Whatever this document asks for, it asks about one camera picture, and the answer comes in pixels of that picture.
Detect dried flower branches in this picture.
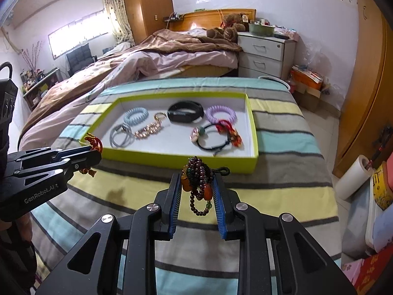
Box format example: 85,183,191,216
20,41,45,74

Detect white round tub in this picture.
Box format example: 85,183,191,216
258,75,291,91

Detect red box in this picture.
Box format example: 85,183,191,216
350,253,393,295

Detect green basin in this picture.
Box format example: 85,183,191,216
248,20,275,36

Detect patterned curtain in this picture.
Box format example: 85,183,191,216
100,0,136,46

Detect white storage container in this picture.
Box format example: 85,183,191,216
364,178,393,252

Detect tall wooden cabinet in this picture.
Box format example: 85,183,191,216
120,0,174,45

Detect striped blanket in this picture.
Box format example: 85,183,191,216
29,77,341,295

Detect grey elastic hair ties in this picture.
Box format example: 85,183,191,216
110,122,137,148

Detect person's left forearm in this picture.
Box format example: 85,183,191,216
0,212,37,295

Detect window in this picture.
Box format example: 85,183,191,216
47,9,111,59

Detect brown teddy bear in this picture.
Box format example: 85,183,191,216
206,13,251,41

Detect black wristband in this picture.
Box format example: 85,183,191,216
167,101,205,122

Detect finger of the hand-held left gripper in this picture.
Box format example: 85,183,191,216
14,151,102,188
8,147,93,168

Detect pink crystal bracelet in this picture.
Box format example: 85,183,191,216
134,122,160,139

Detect red knotted cord bracelet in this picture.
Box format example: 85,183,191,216
215,120,244,148
83,133,103,177

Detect cluttered shelf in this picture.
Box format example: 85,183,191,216
20,68,62,111

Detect blue spiral hair tie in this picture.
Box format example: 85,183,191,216
123,107,149,126

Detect black hair tie with charm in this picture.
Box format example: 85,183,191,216
190,122,234,157

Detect black office chair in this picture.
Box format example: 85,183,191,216
66,43,98,77

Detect wooden wardrobe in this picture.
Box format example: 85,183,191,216
333,0,393,179

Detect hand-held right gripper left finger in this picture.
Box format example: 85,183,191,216
35,174,182,295

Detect dark bead bracelet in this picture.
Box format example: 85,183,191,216
181,156,231,216

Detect white drawer cabinet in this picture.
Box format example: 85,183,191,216
237,31,296,80

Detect pink quilt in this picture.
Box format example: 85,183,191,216
18,49,238,151

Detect cardboard box of books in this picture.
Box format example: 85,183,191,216
290,66,324,113

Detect white paper roll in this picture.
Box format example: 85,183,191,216
335,154,373,200

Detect wooden headboard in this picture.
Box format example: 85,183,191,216
176,9,257,33

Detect green cardboard tray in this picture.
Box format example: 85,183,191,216
79,93,260,174

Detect purple spiral hair tie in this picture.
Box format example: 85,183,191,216
205,105,238,124

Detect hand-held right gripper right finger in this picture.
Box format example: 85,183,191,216
212,175,358,295

